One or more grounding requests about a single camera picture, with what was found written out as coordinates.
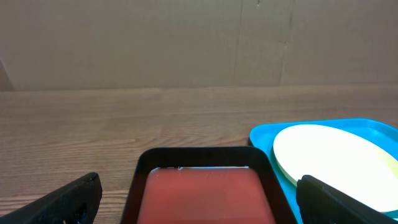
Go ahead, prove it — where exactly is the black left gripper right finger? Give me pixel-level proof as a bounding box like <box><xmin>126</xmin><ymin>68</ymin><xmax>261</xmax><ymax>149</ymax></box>
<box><xmin>296</xmin><ymin>175</ymin><xmax>397</xmax><ymax>224</ymax></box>

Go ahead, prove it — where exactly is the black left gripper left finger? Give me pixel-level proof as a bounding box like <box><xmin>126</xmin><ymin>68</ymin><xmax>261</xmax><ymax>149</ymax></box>
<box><xmin>1</xmin><ymin>172</ymin><xmax>102</xmax><ymax>224</ymax></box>

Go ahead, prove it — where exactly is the white round plate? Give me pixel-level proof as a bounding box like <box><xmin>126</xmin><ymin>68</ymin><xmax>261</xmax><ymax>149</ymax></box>
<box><xmin>273</xmin><ymin>124</ymin><xmax>397</xmax><ymax>213</ymax></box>

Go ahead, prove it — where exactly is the blue plastic serving tray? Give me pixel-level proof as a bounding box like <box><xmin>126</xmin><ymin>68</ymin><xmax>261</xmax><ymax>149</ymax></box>
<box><xmin>248</xmin><ymin>118</ymin><xmax>397</xmax><ymax>224</ymax></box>

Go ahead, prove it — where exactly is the black tray with red water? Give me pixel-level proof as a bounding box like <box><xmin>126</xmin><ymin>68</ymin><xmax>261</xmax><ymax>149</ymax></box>
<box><xmin>121</xmin><ymin>146</ymin><xmax>297</xmax><ymax>223</ymax></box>

